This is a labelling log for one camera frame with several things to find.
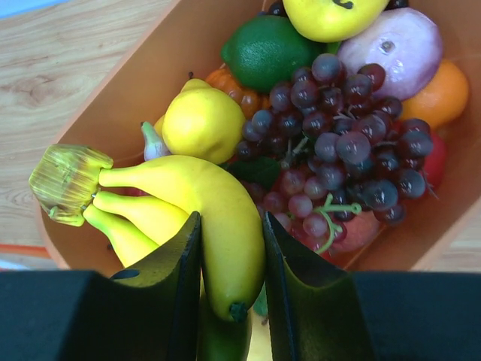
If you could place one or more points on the red tomato in bin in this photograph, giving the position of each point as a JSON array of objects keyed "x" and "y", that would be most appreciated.
[{"x": 435, "y": 162}]

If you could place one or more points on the clear zip bag orange seal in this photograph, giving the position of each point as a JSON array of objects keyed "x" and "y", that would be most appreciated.
[{"x": 22, "y": 250}]

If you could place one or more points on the purple eggplant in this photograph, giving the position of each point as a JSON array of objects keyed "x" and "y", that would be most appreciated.
[{"x": 154, "y": 146}]

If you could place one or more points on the green lime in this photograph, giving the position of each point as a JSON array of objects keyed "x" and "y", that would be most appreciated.
[{"x": 267, "y": 50}]

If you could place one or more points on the red apple in bin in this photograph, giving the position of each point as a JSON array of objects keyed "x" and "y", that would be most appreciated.
[{"x": 360, "y": 231}]

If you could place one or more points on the small orange pumpkin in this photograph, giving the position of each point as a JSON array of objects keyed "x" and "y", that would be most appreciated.
[{"x": 249, "y": 100}]

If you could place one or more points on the purple onion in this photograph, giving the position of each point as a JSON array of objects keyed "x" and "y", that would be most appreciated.
[{"x": 405, "y": 42}]

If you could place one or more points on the yellow lemon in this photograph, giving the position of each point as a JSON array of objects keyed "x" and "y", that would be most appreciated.
[{"x": 204, "y": 122}]

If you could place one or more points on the orange fruit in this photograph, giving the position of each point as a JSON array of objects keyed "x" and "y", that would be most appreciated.
[{"x": 442, "y": 100}]

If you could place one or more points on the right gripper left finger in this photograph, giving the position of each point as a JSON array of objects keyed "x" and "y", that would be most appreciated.
[{"x": 148, "y": 311}]

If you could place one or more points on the red grape bunch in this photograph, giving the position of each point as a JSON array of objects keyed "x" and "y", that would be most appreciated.
[{"x": 298, "y": 202}]

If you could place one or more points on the yellow apple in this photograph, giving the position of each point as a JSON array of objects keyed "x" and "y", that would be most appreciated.
[{"x": 329, "y": 21}]

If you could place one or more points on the orange plastic bin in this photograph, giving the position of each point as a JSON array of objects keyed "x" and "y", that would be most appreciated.
[{"x": 188, "y": 37}]

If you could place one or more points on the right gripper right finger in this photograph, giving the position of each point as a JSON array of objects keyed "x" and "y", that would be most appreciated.
[{"x": 318, "y": 311}]

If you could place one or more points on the dark purple grape bunch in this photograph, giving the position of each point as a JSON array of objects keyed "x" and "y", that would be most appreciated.
[{"x": 357, "y": 148}]

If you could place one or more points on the yellow banana bunch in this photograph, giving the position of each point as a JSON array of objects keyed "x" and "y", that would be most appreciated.
[{"x": 67, "y": 176}]

